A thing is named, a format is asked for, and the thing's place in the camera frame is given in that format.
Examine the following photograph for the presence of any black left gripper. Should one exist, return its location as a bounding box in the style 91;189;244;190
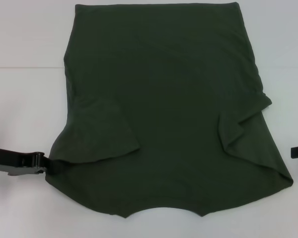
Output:
0;146;63;178

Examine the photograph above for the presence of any dark green t-shirt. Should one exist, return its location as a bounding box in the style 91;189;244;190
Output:
45;1;294;219

